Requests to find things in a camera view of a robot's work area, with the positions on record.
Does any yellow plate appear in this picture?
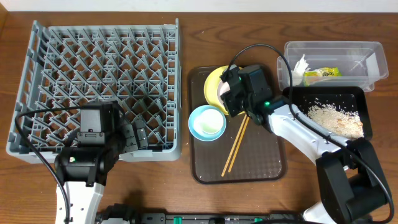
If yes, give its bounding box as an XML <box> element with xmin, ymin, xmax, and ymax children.
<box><xmin>204</xmin><ymin>65</ymin><xmax>229</xmax><ymax>116</ymax></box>

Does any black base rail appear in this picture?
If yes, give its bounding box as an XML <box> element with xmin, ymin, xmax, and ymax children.
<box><xmin>94</xmin><ymin>203</ymin><xmax>303</xmax><ymax>224</ymax></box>

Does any white cup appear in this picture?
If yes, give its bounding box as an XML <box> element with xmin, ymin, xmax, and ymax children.
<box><xmin>193</xmin><ymin>109</ymin><xmax>224</xmax><ymax>134</ymax></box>

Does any crumpled white tissue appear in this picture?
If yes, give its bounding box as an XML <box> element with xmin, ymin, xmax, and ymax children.
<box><xmin>292</xmin><ymin>54</ymin><xmax>310</xmax><ymax>86</ymax></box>

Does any left wooden chopstick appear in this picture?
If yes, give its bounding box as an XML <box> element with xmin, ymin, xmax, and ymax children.
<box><xmin>221</xmin><ymin>114</ymin><xmax>249</xmax><ymax>177</ymax></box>

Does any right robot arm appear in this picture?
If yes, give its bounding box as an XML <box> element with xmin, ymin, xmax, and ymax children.
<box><xmin>218</xmin><ymin>83</ymin><xmax>394</xmax><ymax>223</ymax></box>

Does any clear plastic waste bin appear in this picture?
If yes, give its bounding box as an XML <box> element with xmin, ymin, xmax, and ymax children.
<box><xmin>284</xmin><ymin>41</ymin><xmax>389</xmax><ymax>91</ymax></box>

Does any pile of rice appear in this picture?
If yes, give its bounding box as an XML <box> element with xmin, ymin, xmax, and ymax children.
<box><xmin>307</xmin><ymin>101</ymin><xmax>364</xmax><ymax>140</ymax></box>

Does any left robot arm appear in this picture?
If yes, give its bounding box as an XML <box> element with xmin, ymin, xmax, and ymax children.
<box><xmin>54</xmin><ymin>101</ymin><xmax>148</xmax><ymax>223</ymax></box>

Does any black tray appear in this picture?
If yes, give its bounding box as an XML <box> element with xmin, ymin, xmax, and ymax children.
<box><xmin>292</xmin><ymin>86</ymin><xmax>373</xmax><ymax>140</ymax></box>

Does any yellow green snack wrapper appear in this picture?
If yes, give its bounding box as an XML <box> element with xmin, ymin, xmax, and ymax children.
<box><xmin>303</xmin><ymin>67</ymin><xmax>343</xmax><ymax>86</ymax></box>

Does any pink bowl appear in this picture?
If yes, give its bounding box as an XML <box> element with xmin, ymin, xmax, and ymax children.
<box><xmin>217</xmin><ymin>80</ymin><xmax>230</xmax><ymax>106</ymax></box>

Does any right wooden chopstick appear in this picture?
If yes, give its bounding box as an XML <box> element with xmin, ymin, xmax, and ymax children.
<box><xmin>228</xmin><ymin>114</ymin><xmax>249</xmax><ymax>172</ymax></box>

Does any wooden chopstick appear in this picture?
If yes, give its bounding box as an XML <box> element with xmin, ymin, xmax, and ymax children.
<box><xmin>221</xmin><ymin>114</ymin><xmax>249</xmax><ymax>177</ymax></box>
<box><xmin>228</xmin><ymin>114</ymin><xmax>249</xmax><ymax>172</ymax></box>

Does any grey plastic dishwasher rack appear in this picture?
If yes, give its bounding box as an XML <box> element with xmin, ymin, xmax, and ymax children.
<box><xmin>6</xmin><ymin>22</ymin><xmax>182</xmax><ymax>164</ymax></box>

